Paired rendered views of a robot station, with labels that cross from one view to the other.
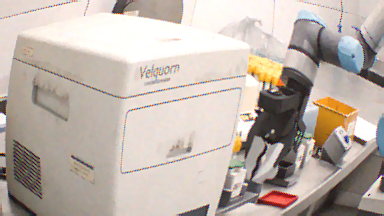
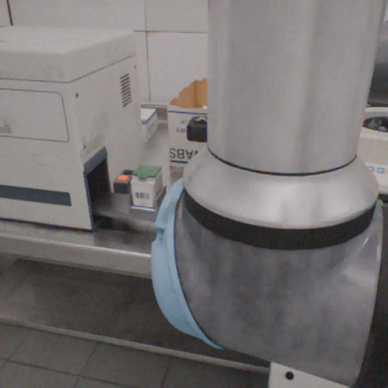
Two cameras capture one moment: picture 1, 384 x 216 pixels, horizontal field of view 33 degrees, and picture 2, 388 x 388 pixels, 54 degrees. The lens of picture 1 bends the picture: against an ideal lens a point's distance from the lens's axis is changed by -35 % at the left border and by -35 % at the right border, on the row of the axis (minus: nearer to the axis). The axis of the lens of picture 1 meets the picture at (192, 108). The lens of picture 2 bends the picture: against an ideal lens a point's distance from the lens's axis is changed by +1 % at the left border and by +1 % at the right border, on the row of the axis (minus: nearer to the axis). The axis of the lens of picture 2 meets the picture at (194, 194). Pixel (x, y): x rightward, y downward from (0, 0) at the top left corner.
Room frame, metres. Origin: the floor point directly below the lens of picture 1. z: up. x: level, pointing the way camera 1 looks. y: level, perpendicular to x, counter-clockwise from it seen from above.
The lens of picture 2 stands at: (1.21, -0.64, 1.25)
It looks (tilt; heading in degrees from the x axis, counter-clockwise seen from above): 28 degrees down; 74
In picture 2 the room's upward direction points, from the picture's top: straight up
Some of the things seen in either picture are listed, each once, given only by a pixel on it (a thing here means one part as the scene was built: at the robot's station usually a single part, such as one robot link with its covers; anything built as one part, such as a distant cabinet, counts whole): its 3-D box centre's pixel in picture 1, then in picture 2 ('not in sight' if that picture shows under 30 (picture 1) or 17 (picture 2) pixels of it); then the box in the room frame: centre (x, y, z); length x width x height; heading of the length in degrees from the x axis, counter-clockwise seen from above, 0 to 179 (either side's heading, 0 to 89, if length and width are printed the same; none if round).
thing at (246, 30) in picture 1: (240, 46); not in sight; (2.38, -0.09, 0.97); 0.26 x 0.17 x 0.19; 165
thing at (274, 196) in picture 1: (278, 199); not in sight; (1.42, -0.19, 0.88); 0.07 x 0.07 x 0.01; 61
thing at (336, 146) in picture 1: (333, 144); not in sight; (1.74, -0.34, 0.92); 0.13 x 0.07 x 0.08; 61
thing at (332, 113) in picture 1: (334, 124); not in sight; (1.90, -0.36, 0.93); 0.13 x 0.13 x 0.10; 60
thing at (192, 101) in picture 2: not in sight; (229, 121); (1.55, 0.23, 0.95); 0.29 x 0.25 x 0.15; 61
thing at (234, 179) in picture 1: (224, 183); (147, 189); (1.29, -0.07, 0.95); 0.05 x 0.04 x 0.06; 61
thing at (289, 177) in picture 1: (279, 172); not in sight; (1.56, -0.18, 0.89); 0.09 x 0.05 x 0.04; 58
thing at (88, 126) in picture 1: (98, 134); (54, 120); (1.15, 0.12, 1.03); 0.31 x 0.27 x 0.30; 151
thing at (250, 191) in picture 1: (213, 199); (136, 201); (1.27, -0.06, 0.92); 0.21 x 0.07 x 0.05; 151
